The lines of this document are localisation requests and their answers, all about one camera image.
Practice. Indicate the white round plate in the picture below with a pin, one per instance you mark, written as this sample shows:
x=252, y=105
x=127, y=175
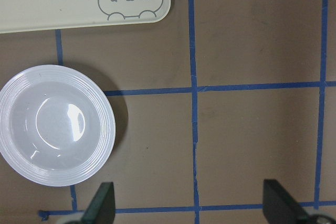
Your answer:
x=57, y=126

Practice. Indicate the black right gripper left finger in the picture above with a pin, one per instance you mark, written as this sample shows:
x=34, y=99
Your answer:
x=102, y=207

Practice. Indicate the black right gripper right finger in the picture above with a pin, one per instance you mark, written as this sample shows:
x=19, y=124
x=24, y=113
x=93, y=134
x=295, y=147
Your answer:
x=279, y=206

